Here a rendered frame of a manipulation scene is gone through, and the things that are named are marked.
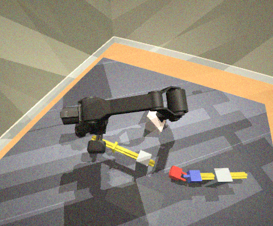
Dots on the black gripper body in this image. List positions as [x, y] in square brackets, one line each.
[97, 146]

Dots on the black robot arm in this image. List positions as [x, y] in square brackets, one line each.
[94, 110]

